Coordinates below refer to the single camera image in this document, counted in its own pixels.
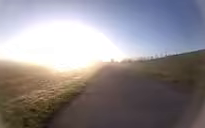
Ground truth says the grey asphalt path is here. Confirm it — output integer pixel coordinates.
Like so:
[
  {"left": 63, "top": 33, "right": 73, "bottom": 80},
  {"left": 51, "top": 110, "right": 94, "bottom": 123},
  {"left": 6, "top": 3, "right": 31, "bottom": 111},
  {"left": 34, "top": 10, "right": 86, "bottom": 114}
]
[{"left": 44, "top": 62, "right": 204, "bottom": 128}]

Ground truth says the row of bare trees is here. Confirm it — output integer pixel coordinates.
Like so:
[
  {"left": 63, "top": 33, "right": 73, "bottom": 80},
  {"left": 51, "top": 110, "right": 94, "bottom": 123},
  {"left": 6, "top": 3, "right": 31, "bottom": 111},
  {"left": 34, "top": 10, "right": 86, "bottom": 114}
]
[{"left": 109, "top": 51, "right": 181, "bottom": 64}]

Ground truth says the grass field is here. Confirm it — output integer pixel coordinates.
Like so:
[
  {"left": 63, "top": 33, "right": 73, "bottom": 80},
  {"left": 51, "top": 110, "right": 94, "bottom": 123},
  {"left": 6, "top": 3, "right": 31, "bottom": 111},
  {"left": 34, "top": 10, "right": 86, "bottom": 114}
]
[{"left": 118, "top": 48, "right": 205, "bottom": 101}]

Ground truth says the frosty grass verge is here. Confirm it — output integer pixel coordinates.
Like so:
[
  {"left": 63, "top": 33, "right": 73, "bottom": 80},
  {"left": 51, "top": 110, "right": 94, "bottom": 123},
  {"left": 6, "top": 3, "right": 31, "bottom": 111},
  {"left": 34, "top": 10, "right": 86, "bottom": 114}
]
[{"left": 0, "top": 60, "right": 103, "bottom": 128}]

